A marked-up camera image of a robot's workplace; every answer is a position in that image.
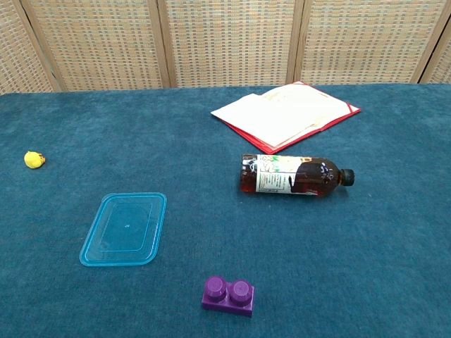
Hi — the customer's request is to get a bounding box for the yellow rubber duck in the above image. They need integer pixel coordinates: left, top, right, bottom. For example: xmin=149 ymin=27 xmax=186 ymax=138
xmin=23 ymin=151 xmax=47 ymax=170

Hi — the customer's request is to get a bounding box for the blue carpet table covering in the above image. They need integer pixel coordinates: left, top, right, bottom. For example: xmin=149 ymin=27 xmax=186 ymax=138
xmin=0 ymin=82 xmax=451 ymax=338

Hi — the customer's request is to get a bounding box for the red book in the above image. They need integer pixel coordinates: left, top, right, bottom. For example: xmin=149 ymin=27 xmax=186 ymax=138
xmin=210 ymin=80 xmax=362 ymax=155

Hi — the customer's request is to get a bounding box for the purple two-stud toy brick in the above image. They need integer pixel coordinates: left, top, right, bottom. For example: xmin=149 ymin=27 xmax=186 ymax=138
xmin=201 ymin=275 xmax=255 ymax=318

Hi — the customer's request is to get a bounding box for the brown tea plastic bottle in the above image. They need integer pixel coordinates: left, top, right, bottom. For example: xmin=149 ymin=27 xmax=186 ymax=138
xmin=240 ymin=153 xmax=356 ymax=199

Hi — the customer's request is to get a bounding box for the clear blue plastic lid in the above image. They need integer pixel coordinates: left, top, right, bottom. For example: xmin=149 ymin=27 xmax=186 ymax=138
xmin=79 ymin=192 xmax=168 ymax=268

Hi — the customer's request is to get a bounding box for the woven wooden folding screen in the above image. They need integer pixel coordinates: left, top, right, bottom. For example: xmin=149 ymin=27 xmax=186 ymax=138
xmin=0 ymin=0 xmax=451 ymax=95

